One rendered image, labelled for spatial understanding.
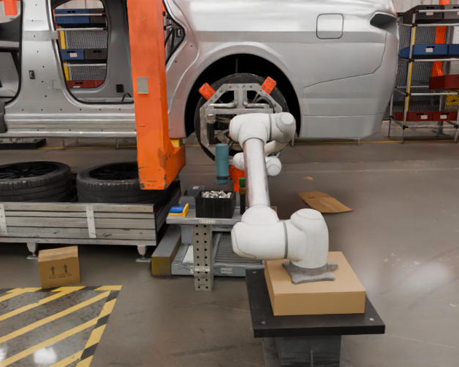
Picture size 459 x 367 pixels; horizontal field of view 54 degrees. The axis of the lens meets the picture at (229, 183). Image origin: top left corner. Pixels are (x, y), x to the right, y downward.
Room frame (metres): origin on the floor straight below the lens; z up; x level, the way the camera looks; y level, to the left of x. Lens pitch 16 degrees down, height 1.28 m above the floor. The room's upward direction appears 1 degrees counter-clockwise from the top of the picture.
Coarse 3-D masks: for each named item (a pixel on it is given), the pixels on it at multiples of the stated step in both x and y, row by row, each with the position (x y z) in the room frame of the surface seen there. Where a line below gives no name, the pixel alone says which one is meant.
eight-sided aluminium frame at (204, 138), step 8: (224, 88) 2.96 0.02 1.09; (232, 88) 2.96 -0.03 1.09; (240, 88) 2.96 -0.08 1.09; (248, 88) 2.95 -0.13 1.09; (256, 88) 2.94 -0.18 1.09; (208, 104) 2.97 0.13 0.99; (272, 104) 2.94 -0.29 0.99; (200, 112) 2.98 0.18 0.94; (280, 112) 2.93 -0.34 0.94; (200, 120) 2.98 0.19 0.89; (200, 128) 2.98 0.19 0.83; (200, 136) 2.98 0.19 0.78; (232, 160) 2.96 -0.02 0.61
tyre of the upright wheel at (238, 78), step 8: (224, 80) 3.05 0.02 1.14; (232, 80) 3.04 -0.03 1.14; (240, 80) 3.04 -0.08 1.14; (248, 80) 3.03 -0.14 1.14; (256, 80) 3.03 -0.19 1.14; (264, 80) 3.06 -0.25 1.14; (216, 88) 3.05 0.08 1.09; (272, 96) 3.02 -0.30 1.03; (280, 96) 3.02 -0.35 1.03; (200, 104) 3.06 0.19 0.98; (280, 104) 3.01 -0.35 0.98; (288, 112) 3.01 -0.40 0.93; (200, 144) 3.07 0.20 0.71; (208, 152) 3.06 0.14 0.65
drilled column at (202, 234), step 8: (192, 224) 2.31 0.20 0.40; (200, 224) 2.30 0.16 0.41; (208, 224) 2.30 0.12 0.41; (192, 232) 2.31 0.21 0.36; (200, 232) 2.30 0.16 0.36; (208, 232) 2.30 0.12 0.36; (192, 240) 2.31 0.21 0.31; (200, 240) 2.30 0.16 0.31; (208, 240) 2.30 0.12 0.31; (200, 248) 2.30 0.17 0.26; (208, 248) 2.30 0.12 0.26; (200, 256) 2.30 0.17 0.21; (208, 256) 2.30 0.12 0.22; (200, 264) 2.30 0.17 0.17; (208, 264) 2.30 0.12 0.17; (200, 272) 2.30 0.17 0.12; (208, 272) 2.30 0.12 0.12; (200, 280) 2.30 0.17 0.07; (208, 280) 2.30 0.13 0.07; (200, 288) 2.30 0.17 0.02; (208, 288) 2.30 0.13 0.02
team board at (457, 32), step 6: (450, 30) 7.57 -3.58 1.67; (456, 30) 7.56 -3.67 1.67; (450, 36) 7.55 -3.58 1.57; (456, 36) 7.56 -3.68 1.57; (450, 42) 7.55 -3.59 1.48; (456, 42) 7.56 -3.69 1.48; (450, 66) 7.56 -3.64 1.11; (456, 66) 7.56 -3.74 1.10; (450, 72) 7.56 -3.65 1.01; (456, 72) 7.56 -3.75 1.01; (444, 90) 7.55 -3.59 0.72; (444, 96) 7.55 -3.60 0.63; (444, 102) 7.55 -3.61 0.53; (444, 108) 7.55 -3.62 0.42
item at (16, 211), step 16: (0, 208) 2.77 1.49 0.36; (16, 208) 2.77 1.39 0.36; (32, 208) 2.76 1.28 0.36; (48, 208) 2.75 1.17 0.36; (64, 208) 2.74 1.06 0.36; (80, 208) 2.73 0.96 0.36; (96, 208) 2.72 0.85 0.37; (112, 208) 2.71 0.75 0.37; (128, 208) 2.70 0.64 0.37; (144, 208) 2.70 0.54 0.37; (0, 224) 2.77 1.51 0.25
